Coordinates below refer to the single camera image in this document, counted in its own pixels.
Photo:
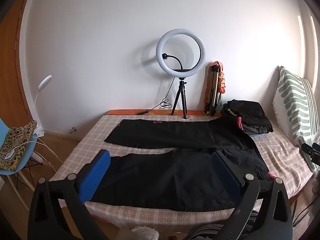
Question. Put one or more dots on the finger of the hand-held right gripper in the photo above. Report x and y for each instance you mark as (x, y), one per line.
(310, 152)

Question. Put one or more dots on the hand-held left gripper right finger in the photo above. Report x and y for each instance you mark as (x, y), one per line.
(225, 172)

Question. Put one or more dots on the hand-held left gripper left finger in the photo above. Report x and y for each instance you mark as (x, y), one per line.
(96, 172)

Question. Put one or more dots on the black pants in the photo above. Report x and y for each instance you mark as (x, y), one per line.
(162, 177)

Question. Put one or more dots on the plaid beige blanket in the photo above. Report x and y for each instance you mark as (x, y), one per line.
(75, 155)

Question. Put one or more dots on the metal door stopper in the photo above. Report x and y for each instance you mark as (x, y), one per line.
(73, 129)

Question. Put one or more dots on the light blue folded garment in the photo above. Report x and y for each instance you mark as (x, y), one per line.
(258, 135)

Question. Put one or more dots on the green patterned white pillow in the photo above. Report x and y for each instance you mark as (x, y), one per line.
(290, 105)

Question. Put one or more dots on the grey folded garment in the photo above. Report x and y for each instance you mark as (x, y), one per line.
(260, 129)

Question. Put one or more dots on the black metal bed leg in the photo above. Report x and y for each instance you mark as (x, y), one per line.
(295, 212)

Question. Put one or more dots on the black folded garment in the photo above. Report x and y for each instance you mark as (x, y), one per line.
(247, 112)

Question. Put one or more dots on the thin striped beige pillow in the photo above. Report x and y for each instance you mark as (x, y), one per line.
(308, 87)

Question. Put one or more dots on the light blue chair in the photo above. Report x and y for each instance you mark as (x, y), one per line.
(27, 152)

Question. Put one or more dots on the white fluffy slipper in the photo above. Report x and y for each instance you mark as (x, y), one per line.
(145, 233)

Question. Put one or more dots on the folded metallic tripod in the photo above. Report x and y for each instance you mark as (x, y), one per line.
(212, 90)

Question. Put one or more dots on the black tripod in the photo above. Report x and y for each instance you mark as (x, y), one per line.
(183, 97)

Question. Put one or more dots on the leopard print cloth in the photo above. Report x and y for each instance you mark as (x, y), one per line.
(15, 142)

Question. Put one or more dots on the white desk lamp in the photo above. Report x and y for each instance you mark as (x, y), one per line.
(46, 80)

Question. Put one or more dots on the black gooseneck phone holder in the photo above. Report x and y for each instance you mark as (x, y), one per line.
(175, 58)

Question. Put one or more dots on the wooden door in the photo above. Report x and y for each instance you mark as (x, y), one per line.
(12, 67)

